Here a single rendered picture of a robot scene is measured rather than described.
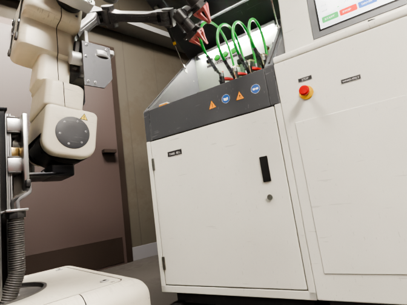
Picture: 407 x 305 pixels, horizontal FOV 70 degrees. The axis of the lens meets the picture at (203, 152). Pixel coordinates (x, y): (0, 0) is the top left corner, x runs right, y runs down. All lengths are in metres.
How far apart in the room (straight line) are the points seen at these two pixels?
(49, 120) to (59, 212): 1.74
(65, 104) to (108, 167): 1.88
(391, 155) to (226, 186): 0.60
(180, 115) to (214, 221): 0.51
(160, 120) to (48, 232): 1.52
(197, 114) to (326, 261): 0.78
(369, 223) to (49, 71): 1.15
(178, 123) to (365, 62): 0.79
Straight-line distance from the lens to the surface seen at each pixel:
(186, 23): 1.53
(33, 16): 1.16
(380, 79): 1.14
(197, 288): 1.39
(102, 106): 3.01
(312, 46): 1.21
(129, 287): 0.84
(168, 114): 1.43
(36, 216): 2.63
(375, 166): 1.09
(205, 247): 1.32
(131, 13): 1.68
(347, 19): 1.51
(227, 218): 1.24
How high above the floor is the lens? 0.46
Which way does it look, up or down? 9 degrees up
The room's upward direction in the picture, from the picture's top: 8 degrees counter-clockwise
